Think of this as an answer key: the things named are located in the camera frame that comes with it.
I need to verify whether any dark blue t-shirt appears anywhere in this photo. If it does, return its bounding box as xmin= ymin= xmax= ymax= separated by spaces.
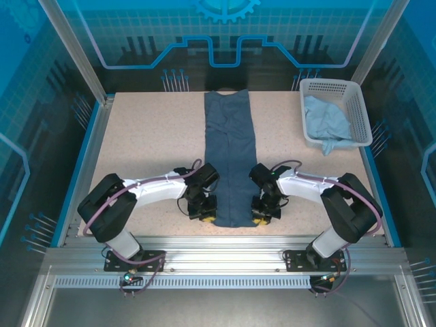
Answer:
xmin=203 ymin=89 xmax=258 ymax=228

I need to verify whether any light blue t-shirt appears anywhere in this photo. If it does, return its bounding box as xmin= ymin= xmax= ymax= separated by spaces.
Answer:
xmin=304 ymin=95 xmax=354 ymax=156

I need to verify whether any white perforated plastic basket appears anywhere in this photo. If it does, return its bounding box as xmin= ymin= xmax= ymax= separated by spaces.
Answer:
xmin=299 ymin=78 xmax=373 ymax=149

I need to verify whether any aluminium mounting rail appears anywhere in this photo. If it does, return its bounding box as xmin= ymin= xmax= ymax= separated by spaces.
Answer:
xmin=44 ymin=235 xmax=407 ymax=275

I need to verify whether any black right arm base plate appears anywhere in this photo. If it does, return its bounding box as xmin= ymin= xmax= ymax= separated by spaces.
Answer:
xmin=284 ymin=248 xmax=348 ymax=273

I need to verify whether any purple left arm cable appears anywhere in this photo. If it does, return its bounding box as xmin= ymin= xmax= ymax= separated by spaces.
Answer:
xmin=83 ymin=159 xmax=202 ymax=297

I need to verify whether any slotted metal cable duct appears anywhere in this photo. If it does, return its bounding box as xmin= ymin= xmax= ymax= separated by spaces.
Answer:
xmin=54 ymin=275 xmax=313 ymax=290

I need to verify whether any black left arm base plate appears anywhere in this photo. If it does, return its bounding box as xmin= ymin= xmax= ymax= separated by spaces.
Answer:
xmin=104 ymin=250 xmax=166 ymax=273

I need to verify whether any aluminium frame post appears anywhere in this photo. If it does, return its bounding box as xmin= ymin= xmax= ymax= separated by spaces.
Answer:
xmin=37 ymin=0 xmax=108 ymax=105
xmin=352 ymin=0 xmax=411 ymax=93

